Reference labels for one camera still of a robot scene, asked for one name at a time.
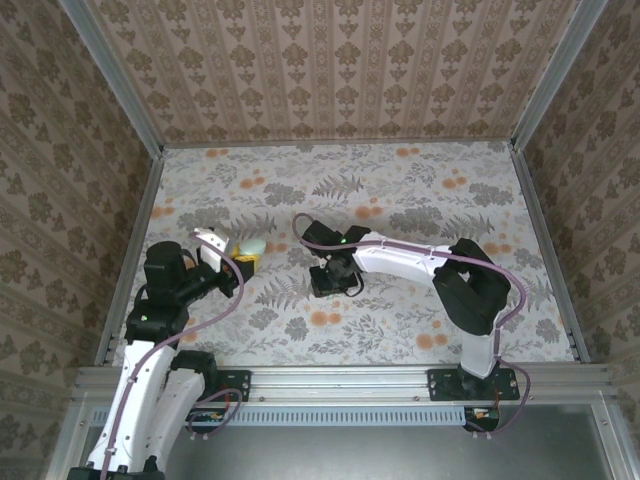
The mint green earbud charging case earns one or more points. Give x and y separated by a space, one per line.
252 246

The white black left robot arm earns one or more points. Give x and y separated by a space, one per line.
137 415

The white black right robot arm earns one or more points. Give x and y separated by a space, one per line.
400 262

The floral print table sheet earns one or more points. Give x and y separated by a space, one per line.
375 325

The grey metal sheet panel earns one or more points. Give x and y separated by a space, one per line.
350 450

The aluminium frame side rail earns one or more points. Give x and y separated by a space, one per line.
544 225
137 225

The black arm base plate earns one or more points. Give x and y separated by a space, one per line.
235 385
445 387

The aluminium frame cross rail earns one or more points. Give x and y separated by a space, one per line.
340 382

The aluminium frame corner post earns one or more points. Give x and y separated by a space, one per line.
115 75
556 75

